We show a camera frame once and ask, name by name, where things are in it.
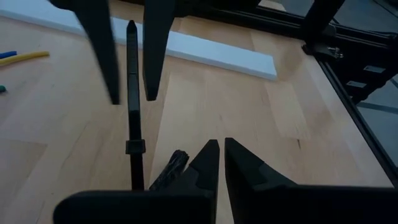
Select bundle of coloured cables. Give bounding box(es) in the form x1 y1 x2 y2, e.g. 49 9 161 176
0 50 18 60

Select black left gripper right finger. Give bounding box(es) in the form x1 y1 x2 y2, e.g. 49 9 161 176
224 137 398 224

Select white raceway cover strip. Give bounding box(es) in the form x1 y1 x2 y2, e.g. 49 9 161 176
0 0 277 81

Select black zip tie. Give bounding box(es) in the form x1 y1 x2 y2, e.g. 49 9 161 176
125 19 146 191

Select black aluminium frame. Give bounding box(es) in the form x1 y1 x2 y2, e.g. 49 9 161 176
124 0 398 187

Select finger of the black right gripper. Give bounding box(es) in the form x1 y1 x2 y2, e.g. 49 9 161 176
142 0 178 101
49 0 121 105

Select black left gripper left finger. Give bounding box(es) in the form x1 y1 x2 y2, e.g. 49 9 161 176
52 139 221 224

